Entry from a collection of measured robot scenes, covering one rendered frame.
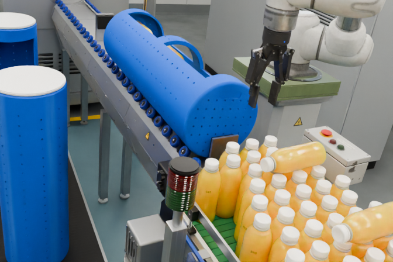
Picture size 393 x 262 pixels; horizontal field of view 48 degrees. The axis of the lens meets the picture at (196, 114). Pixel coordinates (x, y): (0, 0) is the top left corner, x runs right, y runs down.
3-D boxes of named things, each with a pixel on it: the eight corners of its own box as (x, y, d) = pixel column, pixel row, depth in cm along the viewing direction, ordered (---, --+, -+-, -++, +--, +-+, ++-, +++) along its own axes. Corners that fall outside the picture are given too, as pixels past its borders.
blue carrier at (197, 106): (153, 66, 225) (164, 11, 214) (245, 156, 158) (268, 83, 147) (99, 63, 210) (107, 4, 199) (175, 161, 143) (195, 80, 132)
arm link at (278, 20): (258, 2, 117) (254, 24, 120) (279, 11, 110) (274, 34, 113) (285, 2, 121) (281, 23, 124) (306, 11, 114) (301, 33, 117)
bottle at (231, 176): (224, 222, 130) (234, 172, 121) (207, 210, 134) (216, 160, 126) (239, 213, 134) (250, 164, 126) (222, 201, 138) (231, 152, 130)
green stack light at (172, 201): (186, 190, 98) (188, 172, 96) (199, 208, 93) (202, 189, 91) (159, 196, 95) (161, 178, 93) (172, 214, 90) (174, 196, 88)
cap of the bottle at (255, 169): (261, 178, 121) (262, 172, 120) (247, 174, 121) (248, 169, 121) (262, 170, 124) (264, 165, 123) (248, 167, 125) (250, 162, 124)
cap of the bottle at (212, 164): (204, 162, 124) (205, 157, 124) (218, 164, 124) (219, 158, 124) (204, 169, 121) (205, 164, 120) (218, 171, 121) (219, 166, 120)
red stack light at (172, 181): (188, 172, 96) (190, 157, 94) (202, 189, 91) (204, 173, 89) (161, 177, 93) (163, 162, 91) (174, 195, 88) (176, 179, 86)
